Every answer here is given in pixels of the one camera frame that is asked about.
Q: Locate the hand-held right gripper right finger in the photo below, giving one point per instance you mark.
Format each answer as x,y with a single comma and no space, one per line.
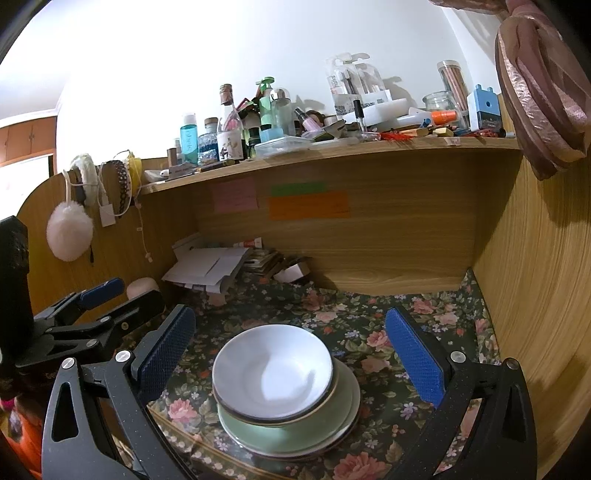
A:
415,355

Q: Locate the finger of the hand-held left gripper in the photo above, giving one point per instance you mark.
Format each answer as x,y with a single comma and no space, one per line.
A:
101,290
138,304

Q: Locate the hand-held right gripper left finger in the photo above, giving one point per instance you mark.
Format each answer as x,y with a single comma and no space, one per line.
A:
166,350

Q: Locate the pink bowl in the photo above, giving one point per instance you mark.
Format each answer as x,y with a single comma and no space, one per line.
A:
339,376

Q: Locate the white bowl with black spots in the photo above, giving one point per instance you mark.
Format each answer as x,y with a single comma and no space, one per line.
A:
272,369

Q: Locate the pale green plate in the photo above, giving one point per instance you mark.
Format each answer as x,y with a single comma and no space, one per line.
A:
277,438

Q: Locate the dark floral cloth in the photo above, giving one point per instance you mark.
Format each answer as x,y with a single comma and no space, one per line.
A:
369,337

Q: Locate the white fluffy pompom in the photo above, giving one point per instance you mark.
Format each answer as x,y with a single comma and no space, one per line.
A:
69,230

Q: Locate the stack of white papers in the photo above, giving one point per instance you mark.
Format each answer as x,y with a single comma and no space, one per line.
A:
203,267

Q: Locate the white charger plug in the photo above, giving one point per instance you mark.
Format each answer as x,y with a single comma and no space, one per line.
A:
107,215

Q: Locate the brown patterned headband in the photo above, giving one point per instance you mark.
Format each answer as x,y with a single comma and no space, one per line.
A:
121,184

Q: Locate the white fluffy headband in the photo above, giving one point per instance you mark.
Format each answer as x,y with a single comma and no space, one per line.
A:
85,168

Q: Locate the yellow headband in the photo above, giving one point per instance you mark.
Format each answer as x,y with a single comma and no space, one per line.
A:
135,170

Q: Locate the red and white tube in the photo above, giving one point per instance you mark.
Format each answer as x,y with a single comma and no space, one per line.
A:
248,243

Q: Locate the stack of cards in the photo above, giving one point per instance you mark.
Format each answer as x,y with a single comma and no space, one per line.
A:
263,263

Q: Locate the pink sticky note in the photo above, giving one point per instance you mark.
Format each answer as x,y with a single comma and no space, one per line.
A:
235,196

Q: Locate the small white cardboard box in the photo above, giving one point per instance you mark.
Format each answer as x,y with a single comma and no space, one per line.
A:
293,272

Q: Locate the brown tube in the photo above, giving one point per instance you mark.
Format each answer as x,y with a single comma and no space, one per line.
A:
172,157

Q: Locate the tall blue liquid bottle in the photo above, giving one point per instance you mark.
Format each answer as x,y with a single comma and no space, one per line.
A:
189,138

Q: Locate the square glass bottle blue liquid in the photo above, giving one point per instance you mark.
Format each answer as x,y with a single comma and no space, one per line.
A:
208,145

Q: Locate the orange sticky note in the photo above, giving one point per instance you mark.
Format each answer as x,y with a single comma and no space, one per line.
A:
309,206

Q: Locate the clear labelled wine bottle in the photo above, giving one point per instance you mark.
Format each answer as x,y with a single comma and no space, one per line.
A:
229,138

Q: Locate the green sticky note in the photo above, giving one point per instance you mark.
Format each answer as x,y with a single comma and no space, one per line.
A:
298,188

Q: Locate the dark green small bottle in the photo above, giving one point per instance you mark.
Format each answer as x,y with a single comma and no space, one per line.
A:
254,143

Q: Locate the clear plastic box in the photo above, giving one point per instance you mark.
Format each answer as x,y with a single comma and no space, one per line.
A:
281,147

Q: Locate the light blue jar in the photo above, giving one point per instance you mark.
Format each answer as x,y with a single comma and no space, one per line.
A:
271,134

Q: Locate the green pump bottle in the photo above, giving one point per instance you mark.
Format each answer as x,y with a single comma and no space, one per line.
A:
265,110

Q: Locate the clear bottle silver cap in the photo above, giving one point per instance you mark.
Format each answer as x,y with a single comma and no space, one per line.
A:
280,115

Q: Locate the white bottle orange cap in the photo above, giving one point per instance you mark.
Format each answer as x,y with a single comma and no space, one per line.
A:
438,116

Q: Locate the glass jar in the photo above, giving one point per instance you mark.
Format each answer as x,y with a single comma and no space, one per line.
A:
438,101

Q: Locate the blue pencil sharpener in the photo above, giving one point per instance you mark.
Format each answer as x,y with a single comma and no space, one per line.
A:
482,108

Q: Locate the clear cylinder of pencils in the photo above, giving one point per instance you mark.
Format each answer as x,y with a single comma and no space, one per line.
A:
452,87

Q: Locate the clear brush packaging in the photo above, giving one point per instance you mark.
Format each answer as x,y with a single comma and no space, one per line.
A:
351,83

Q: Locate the pink striped curtain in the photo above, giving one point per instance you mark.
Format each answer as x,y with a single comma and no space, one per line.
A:
531,92

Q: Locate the wooden wall cabinet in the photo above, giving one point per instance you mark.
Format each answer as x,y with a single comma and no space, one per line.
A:
27,138

